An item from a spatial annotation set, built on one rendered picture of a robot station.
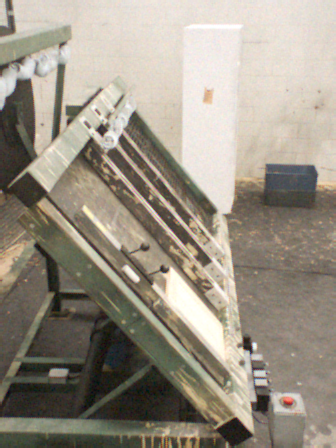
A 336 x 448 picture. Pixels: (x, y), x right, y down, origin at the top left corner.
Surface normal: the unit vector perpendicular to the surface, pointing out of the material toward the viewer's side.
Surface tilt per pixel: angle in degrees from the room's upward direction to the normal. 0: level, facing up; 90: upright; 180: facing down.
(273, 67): 90
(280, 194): 90
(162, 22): 90
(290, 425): 90
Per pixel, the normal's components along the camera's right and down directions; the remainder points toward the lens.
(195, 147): -0.19, 0.38
